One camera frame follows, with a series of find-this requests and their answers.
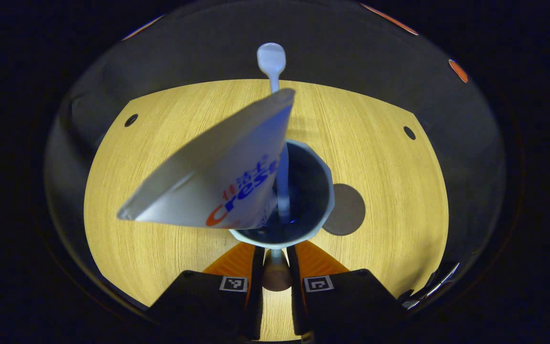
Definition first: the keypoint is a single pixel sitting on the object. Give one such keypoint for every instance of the white toothpaste tube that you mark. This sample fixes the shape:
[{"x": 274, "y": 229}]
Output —
[{"x": 217, "y": 177}]

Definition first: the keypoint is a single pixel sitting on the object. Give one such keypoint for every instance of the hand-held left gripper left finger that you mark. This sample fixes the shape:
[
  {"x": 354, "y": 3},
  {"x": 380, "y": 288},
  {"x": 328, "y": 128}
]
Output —
[{"x": 256, "y": 306}]

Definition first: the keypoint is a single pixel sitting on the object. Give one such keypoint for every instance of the dark round coaster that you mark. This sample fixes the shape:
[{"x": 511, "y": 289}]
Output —
[{"x": 349, "y": 210}]

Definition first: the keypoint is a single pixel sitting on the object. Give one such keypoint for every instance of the white toothbrush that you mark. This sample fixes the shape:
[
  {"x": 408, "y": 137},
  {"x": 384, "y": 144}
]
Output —
[{"x": 271, "y": 59}]

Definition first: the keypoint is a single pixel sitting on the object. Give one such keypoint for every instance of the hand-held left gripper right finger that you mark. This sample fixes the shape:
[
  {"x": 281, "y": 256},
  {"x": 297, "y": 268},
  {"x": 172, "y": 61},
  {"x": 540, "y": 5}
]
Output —
[{"x": 298, "y": 306}]

